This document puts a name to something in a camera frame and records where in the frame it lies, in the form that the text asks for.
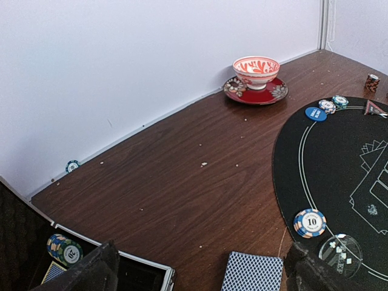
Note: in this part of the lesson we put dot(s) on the orange black poker chip stack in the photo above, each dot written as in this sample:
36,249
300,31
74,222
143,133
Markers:
372,82

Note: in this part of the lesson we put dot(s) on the single teal chip by wall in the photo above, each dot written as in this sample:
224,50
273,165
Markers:
72,165

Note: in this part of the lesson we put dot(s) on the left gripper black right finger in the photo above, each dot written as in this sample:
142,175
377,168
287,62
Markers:
305,271

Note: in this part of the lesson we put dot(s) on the right aluminium frame post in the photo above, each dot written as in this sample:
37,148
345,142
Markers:
323,24

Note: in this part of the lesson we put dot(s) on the dark red saucer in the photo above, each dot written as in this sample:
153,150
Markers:
274,91

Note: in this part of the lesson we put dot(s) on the playing card in case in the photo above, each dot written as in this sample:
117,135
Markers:
53,271

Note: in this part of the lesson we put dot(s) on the black round poker mat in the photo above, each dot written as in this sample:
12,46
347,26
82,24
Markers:
339,167

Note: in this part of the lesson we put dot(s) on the green chips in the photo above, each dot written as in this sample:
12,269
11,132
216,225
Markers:
340,102

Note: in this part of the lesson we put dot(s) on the grey dealer button disc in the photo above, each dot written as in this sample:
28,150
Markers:
342,253

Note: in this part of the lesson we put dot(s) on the mixed chip stack in case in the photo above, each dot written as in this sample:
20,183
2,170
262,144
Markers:
66,251

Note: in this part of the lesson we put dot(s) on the grey playing card deck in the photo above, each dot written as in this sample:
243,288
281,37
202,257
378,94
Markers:
252,272

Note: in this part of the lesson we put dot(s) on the blue cream chips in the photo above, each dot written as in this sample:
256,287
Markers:
310,223
327,106

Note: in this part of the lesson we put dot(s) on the red white patterned bowl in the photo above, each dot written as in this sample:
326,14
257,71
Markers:
256,71

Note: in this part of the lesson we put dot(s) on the blue small blind button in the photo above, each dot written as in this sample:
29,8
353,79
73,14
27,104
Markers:
316,114

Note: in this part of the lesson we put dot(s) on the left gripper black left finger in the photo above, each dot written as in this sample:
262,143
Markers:
97,271

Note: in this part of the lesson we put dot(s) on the aluminium poker case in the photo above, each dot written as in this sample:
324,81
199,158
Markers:
25,259

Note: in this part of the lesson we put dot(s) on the red black triangle marker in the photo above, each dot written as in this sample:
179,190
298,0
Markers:
373,109

